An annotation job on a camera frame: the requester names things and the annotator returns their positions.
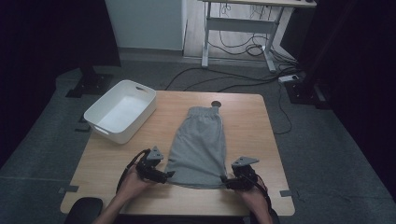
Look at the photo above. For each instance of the white plastic bin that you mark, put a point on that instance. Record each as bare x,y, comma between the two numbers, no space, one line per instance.
120,116

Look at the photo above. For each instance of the person's left hand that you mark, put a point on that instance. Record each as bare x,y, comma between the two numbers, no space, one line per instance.
132,186

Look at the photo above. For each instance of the white power strip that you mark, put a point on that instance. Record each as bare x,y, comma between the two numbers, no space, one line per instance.
288,78

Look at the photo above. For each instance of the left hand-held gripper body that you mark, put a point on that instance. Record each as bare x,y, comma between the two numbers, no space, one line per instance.
149,166

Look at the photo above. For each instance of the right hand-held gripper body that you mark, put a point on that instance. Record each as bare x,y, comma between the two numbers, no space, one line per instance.
244,177

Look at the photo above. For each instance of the white desk frame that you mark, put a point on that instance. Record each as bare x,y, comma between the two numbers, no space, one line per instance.
239,25

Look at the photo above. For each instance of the person's right hand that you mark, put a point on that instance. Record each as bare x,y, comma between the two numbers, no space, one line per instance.
253,199

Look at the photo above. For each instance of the white cabinet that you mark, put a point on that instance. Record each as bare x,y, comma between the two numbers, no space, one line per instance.
146,25

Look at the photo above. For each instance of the black round table grommet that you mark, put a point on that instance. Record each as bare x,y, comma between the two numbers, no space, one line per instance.
216,104

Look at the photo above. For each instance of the black stand base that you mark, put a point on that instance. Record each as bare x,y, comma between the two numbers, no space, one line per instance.
306,90
90,84

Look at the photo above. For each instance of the grey shorts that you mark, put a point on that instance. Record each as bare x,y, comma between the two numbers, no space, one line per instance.
199,146

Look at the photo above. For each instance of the black chair armrest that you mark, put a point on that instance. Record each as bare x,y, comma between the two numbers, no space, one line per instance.
84,211

